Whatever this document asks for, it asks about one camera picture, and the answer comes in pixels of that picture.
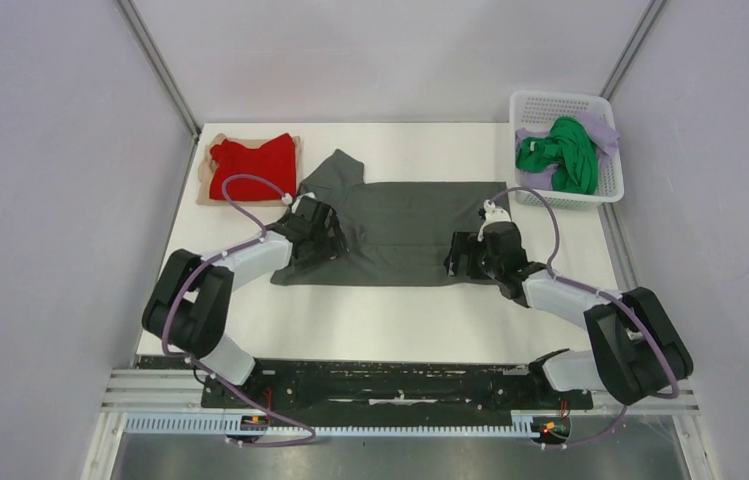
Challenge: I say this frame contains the grey t shirt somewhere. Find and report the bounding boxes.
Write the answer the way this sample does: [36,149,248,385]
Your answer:
[270,150,505,287]

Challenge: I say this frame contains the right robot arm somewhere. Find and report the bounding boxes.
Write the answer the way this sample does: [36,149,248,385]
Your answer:
[443,222,694,408]

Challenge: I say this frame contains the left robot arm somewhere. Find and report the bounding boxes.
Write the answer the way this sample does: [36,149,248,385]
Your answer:
[141,194,349,408]

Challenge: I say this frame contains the red folded t shirt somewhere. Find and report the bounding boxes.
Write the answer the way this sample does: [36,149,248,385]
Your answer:
[208,133,298,202]

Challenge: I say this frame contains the beige folded t shirt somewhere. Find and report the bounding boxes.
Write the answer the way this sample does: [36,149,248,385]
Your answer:
[196,133,303,206]

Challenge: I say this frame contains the green t shirt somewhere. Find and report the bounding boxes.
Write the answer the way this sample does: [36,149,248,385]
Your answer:
[515,116,599,195]

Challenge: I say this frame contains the white plastic laundry basket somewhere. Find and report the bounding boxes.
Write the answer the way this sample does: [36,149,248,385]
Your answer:
[508,90,624,210]

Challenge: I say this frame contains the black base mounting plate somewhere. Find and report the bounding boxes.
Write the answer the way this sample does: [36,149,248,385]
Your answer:
[200,357,595,429]

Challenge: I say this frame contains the lilac t shirt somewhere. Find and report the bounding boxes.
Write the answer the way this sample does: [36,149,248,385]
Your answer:
[515,112,620,190]

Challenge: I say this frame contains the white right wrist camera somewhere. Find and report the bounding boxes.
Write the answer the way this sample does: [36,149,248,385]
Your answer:
[477,200,512,242]

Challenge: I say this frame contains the white slotted cable duct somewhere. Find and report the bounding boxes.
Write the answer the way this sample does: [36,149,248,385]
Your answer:
[124,411,562,440]

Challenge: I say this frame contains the left aluminium corner post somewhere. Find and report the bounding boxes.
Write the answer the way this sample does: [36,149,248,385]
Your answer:
[114,0,202,141]

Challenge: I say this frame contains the aluminium corner post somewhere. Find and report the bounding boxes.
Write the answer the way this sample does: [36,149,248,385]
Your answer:
[600,0,669,101]
[114,0,202,141]

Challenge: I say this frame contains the aluminium frame rails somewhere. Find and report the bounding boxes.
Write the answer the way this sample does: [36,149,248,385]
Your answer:
[82,205,703,480]

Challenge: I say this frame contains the right aluminium corner post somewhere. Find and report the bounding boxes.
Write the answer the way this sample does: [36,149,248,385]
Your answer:
[600,0,669,101]

